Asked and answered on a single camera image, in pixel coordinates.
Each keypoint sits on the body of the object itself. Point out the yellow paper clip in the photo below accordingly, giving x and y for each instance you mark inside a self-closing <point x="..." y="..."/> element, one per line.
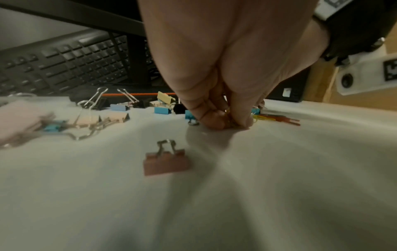
<point x="263" y="118"/>

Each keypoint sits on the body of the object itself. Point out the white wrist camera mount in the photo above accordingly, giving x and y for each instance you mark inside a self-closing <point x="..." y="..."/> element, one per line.
<point x="366" y="76"/>

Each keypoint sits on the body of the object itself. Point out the small blue binder clip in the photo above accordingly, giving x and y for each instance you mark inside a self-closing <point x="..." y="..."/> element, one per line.
<point x="54" y="127"/>

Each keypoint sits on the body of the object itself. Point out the person's left hand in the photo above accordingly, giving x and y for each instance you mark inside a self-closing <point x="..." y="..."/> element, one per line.
<point x="198" y="44"/>

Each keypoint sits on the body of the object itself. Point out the small pink binder clip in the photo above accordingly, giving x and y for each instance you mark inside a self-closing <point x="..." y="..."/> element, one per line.
<point x="167" y="164"/>

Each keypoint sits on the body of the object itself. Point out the person's right hand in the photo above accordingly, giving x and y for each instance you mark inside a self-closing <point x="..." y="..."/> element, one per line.
<point x="316" y="46"/>

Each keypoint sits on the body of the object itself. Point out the small black binder clip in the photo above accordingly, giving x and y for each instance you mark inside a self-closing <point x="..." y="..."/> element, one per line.
<point x="179" y="109"/>
<point x="139" y="104"/>

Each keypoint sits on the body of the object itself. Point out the black box with white label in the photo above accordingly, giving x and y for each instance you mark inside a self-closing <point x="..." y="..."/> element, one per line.
<point x="291" y="85"/>

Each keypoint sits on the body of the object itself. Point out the large pink binder clip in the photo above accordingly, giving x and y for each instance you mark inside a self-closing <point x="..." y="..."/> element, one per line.
<point x="18" y="122"/>

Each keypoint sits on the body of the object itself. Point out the brown wooden cabinet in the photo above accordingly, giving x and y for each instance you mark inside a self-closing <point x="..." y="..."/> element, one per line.
<point x="350" y="98"/>

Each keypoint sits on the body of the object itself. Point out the black computer keyboard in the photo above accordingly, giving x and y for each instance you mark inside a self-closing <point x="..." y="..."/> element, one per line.
<point x="62" y="66"/>

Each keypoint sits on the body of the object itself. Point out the yellow binder clip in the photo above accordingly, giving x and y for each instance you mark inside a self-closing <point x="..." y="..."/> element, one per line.
<point x="166" y="97"/>

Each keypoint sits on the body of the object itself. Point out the peach binder clip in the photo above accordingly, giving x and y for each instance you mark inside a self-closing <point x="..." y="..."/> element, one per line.
<point x="102" y="119"/>

